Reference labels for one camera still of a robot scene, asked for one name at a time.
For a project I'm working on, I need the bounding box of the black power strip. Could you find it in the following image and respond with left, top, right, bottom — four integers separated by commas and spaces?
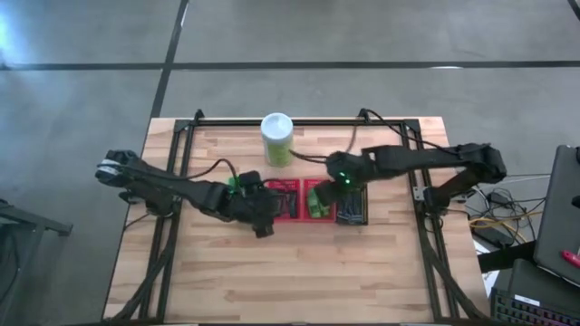
472, 225, 516, 249

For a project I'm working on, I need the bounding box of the black equipment box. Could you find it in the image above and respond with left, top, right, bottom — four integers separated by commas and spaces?
507, 257, 580, 313

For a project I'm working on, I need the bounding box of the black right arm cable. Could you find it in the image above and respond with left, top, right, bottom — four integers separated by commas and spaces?
288, 108, 459, 165

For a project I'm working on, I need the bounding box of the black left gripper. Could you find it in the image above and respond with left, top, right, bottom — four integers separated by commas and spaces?
228, 170, 288, 225

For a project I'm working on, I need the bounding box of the dark blue toiletry item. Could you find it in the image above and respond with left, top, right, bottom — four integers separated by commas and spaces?
339, 195, 365, 225

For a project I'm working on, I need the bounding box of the red plastic basket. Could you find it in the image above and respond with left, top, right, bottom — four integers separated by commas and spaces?
266, 178, 302, 223
302, 177, 337, 223

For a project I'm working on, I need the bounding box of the black plastic basket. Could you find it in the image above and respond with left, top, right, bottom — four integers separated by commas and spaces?
334, 185, 369, 226

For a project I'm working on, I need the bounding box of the black strap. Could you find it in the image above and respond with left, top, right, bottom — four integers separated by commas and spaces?
477, 241, 537, 273

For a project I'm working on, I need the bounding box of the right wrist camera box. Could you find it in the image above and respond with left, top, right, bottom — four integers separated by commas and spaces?
314, 179, 348, 206

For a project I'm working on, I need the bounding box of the grey metal stand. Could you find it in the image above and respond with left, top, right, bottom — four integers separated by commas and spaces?
0, 198, 73, 326

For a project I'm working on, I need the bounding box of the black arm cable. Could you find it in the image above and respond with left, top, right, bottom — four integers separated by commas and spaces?
288, 108, 459, 165
183, 157, 240, 182

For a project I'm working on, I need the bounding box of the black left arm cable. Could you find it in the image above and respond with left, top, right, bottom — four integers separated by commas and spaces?
183, 157, 240, 182

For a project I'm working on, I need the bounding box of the yellow cable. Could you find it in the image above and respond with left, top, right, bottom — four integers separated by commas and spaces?
469, 216, 529, 244

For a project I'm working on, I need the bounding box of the white-lidded green wipes canister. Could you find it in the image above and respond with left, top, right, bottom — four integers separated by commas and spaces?
260, 111, 295, 168

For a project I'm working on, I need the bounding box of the grey laptop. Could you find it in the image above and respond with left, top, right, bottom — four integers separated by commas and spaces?
533, 144, 580, 287

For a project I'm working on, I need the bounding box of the red pen-like item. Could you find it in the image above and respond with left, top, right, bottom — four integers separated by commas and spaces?
560, 249, 580, 268

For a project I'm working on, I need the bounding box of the black aluminium table frame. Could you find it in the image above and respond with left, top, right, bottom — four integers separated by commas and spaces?
103, 108, 490, 325

